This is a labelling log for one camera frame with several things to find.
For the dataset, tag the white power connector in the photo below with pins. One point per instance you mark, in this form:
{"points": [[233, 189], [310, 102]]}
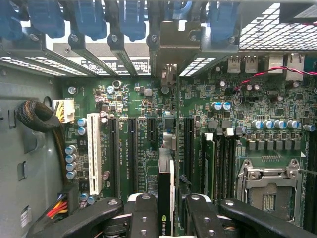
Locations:
{"points": [[67, 111]]}

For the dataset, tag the metal CPU socket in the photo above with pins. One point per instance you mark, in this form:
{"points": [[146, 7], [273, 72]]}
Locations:
{"points": [[267, 198]]}

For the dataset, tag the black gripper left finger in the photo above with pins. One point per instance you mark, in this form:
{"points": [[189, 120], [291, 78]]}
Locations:
{"points": [[144, 220]]}

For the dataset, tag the black open PC case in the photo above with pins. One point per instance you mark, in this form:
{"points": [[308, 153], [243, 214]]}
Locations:
{"points": [[24, 48]]}

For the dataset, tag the green motherboard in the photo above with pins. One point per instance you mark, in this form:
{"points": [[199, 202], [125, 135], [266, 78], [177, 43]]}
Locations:
{"points": [[198, 94]]}

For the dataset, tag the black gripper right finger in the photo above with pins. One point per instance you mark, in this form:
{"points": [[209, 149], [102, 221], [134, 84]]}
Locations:
{"points": [[205, 220]]}

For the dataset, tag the white expansion slot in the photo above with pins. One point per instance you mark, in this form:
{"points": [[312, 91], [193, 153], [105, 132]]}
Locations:
{"points": [[94, 148]]}

